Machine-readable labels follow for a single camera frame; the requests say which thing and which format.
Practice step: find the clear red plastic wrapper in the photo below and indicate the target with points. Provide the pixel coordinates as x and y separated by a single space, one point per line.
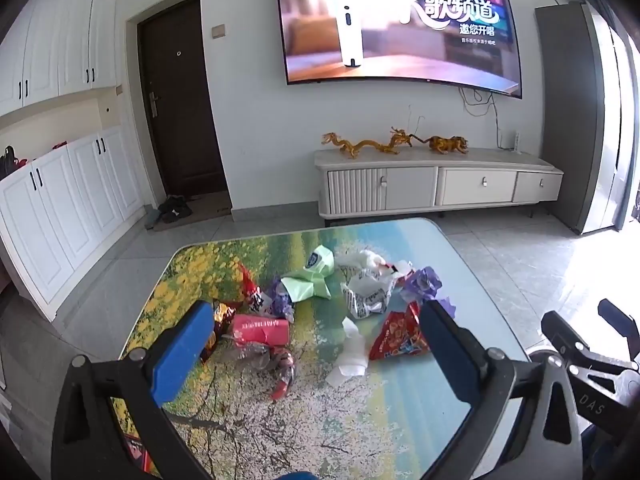
270 360

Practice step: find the dark brown entrance door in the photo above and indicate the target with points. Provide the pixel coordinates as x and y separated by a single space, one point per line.
175 110

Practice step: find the golden tiger figurine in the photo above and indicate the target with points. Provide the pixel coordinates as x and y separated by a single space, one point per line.
447 145

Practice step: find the pink snack packet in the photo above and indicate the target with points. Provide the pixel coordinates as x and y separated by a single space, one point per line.
260 329

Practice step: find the dark bag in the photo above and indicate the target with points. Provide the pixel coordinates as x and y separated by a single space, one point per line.
9 162

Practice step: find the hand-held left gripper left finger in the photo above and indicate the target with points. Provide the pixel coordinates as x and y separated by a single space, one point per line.
182 355

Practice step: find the red white wrapper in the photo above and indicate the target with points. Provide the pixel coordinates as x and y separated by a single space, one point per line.
395 268

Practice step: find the red snack bag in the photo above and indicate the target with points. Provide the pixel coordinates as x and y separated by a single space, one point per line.
397 335

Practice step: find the red foil wrapper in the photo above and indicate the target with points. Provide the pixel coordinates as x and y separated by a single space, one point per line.
248 282

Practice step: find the dark brown snack wrapper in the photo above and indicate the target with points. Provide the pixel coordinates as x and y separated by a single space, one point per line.
222 320

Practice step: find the white base cabinets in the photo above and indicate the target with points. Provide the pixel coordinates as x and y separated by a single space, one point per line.
75 220

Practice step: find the white plastic bag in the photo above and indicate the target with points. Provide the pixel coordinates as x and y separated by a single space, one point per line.
362 260

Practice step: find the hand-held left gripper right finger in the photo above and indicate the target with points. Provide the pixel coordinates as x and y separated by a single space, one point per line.
450 355

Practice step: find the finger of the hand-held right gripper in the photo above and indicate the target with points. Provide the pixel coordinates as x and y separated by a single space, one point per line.
620 320
565 332

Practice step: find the golden dragon figurine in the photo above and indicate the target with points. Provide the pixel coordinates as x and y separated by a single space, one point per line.
360 146

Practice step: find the mint green plastic bag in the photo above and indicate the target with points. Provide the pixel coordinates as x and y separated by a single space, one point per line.
305 285

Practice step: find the white printed wrapper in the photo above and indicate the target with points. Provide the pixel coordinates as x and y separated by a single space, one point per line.
367 300

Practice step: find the black shoes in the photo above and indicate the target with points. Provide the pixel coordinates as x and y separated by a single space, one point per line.
172 207

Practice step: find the white television stand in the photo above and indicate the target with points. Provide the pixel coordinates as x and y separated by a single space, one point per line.
450 185

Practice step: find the beige wall switch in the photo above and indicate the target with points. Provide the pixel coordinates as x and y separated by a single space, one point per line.
217 31

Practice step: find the wall-mounted curved television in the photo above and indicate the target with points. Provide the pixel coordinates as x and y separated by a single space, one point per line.
390 25

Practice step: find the white wall cabinets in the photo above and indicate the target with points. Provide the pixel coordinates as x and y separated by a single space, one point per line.
60 45

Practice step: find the landscape print folding table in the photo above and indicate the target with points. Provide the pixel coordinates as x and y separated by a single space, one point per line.
390 410

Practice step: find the purple wrapper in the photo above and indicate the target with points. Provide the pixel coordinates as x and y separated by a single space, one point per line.
277 302
425 282

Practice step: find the white tissue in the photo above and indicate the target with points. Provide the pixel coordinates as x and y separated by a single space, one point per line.
350 355

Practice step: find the white power strip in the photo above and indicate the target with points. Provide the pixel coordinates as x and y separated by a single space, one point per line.
516 141

